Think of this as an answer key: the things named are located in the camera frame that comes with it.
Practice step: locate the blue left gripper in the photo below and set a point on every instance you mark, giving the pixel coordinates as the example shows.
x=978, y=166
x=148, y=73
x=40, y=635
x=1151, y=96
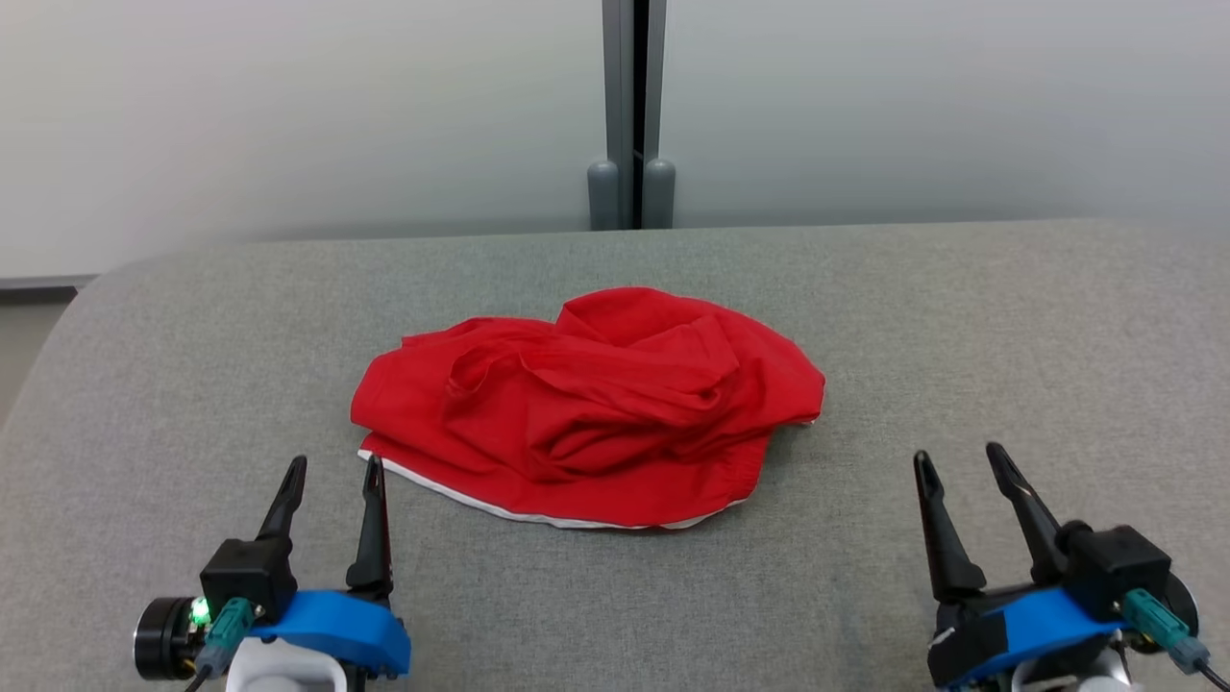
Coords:
x=336, y=625

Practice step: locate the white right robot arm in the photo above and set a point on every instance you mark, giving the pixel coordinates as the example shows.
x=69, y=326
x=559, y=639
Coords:
x=1067, y=678

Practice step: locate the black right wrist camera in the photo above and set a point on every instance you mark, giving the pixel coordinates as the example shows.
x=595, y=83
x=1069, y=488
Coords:
x=1119, y=567

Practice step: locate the grey cylindrical door stop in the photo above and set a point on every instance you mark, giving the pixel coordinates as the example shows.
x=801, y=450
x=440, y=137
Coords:
x=602, y=197
x=659, y=197

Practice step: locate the grey vertical door frame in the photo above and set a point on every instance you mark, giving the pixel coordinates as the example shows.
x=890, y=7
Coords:
x=620, y=86

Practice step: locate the red shorts with white trim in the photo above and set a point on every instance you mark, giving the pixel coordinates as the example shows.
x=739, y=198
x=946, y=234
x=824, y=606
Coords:
x=615, y=423

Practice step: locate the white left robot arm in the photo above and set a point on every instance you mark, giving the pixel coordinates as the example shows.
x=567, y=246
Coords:
x=288, y=668

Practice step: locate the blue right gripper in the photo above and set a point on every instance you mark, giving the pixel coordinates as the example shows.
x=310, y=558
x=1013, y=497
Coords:
x=1028, y=625

